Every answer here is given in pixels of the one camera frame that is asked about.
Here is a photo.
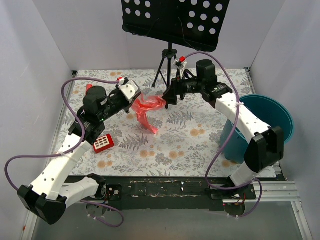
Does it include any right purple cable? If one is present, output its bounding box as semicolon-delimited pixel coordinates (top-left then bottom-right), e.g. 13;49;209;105
182;51;263;219

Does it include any purple cable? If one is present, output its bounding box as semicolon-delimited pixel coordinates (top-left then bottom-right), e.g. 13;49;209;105
182;51;263;219
4;76;126;228

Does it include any red white grid box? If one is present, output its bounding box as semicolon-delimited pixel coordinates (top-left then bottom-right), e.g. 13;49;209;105
93;134;115;154

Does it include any teal plastic trash bin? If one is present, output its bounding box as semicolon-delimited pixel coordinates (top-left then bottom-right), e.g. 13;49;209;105
222;94;295;164

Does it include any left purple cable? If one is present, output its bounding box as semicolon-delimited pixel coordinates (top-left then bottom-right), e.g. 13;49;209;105
4;76;126;228

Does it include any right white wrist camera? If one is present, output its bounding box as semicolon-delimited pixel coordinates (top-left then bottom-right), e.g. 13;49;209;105
173;56;187;79

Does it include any floral patterned table mat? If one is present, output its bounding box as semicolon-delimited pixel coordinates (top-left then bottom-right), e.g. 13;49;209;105
69;69;240;178

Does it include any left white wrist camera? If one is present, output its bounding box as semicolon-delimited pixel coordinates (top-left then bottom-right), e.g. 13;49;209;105
117;77;141;104

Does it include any black perforated music stand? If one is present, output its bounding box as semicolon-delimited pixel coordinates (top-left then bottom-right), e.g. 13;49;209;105
120;0;231;110

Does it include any red trash bag roll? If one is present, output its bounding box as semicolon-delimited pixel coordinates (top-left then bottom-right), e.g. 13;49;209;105
85;84;93;94

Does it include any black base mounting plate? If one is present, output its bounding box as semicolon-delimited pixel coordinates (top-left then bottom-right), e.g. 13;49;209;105
102;176;256;211

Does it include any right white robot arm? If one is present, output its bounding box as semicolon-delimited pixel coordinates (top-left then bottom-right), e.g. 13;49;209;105
162;57;285;199

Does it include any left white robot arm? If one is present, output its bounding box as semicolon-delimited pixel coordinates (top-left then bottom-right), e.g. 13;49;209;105
17;81;141;225

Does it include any aluminium frame rail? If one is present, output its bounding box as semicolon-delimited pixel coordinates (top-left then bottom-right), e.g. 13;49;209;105
29;181;302;205

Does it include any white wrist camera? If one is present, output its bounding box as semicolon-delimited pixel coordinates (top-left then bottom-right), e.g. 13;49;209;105
117;77;141;104
173;56;187;79

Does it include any red plastic trash bag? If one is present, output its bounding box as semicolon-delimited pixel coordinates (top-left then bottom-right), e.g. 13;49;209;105
131;94;166;134

